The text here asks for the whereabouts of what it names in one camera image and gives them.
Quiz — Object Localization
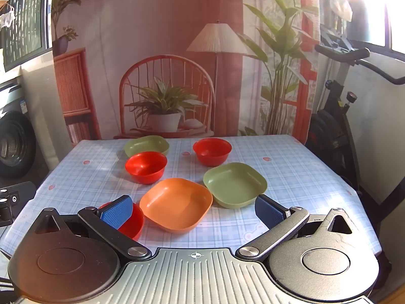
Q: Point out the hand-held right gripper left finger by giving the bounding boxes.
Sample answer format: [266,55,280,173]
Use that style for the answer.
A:
[32,195,153,262]

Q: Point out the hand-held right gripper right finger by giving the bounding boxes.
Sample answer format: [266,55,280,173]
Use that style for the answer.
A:
[236,194,363,262]

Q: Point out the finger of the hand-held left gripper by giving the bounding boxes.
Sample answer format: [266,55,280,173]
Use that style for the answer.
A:
[0,181,37,229]

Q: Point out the red bowl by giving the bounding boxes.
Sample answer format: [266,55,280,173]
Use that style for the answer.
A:
[98,201,145,241]
[193,138,233,167]
[125,151,168,185]

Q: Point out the green square plate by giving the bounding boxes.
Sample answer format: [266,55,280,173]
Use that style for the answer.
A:
[124,135,170,158]
[203,162,268,210]

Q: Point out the orange square plate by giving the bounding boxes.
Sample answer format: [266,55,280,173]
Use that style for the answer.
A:
[139,178,213,234]

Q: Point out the blue plaid tablecloth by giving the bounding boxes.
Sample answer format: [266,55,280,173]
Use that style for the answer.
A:
[0,135,385,262]

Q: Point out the washing machine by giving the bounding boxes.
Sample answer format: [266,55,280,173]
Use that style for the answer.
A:
[0,81,37,179]

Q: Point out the black tripod stand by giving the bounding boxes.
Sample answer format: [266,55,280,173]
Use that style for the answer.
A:
[308,22,405,216]

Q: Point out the printed room backdrop cloth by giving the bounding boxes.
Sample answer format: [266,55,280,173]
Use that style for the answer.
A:
[52,0,321,144]

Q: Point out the hanging white cloth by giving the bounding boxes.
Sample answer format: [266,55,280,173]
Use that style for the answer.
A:
[0,5,16,27]

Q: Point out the window with grille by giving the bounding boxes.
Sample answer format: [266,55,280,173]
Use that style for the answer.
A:
[0,0,53,70]

